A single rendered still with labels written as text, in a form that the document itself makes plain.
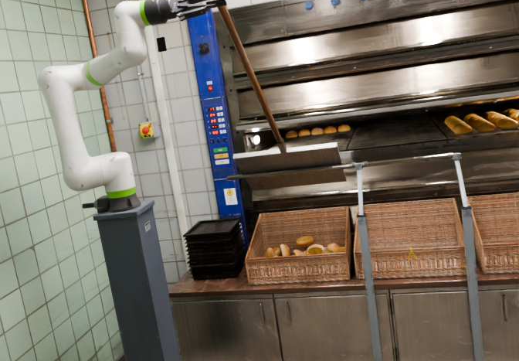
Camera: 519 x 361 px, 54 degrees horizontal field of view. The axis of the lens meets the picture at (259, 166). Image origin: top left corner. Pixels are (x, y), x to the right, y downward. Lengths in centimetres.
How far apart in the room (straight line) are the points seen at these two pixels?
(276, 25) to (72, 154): 148
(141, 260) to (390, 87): 166
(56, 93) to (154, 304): 98
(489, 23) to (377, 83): 65
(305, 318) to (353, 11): 170
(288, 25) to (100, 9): 120
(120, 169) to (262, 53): 125
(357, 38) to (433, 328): 161
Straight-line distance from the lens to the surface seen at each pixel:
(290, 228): 318
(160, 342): 244
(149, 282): 233
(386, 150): 307
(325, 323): 284
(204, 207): 335
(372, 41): 303
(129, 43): 196
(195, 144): 328
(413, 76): 305
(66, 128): 225
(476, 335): 279
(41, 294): 289
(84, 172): 222
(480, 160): 314
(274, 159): 270
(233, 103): 317
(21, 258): 277
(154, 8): 195
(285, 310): 284
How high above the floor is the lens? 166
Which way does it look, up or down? 9 degrees down
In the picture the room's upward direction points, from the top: 8 degrees counter-clockwise
